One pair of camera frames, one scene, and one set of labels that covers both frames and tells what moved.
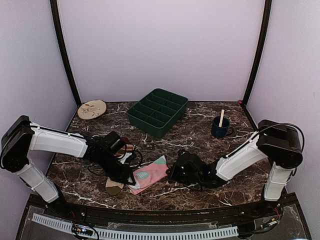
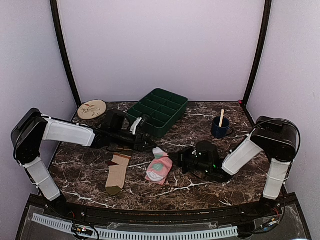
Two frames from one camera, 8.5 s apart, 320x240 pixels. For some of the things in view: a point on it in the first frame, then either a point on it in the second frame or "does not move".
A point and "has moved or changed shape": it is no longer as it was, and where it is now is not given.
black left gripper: x=122 y=175 -> x=138 y=144
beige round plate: x=91 y=109 does not move
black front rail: x=74 y=214 does not move
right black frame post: x=267 y=12 does not move
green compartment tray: x=156 y=113 does not move
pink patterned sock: x=145 y=176 has moved or changed shape
